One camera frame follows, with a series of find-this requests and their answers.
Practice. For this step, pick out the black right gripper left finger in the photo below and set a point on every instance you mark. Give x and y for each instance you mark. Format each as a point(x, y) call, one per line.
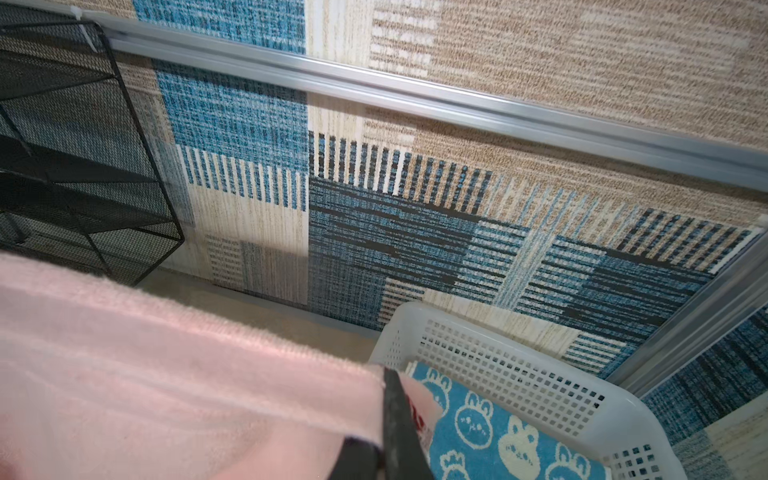
point(357, 460)

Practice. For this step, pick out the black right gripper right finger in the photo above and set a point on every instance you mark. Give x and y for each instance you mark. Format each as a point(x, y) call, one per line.
point(403, 457)

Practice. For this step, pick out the blue bunny pattern towel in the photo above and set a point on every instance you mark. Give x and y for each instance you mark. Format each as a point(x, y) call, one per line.
point(475, 439)

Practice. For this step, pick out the pink terry towel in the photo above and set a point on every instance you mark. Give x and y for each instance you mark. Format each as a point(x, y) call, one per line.
point(102, 381)

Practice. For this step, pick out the white plastic basket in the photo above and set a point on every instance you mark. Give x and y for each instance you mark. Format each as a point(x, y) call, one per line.
point(587, 414)

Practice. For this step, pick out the black wire shelf rack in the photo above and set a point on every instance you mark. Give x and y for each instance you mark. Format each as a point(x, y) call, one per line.
point(80, 187)

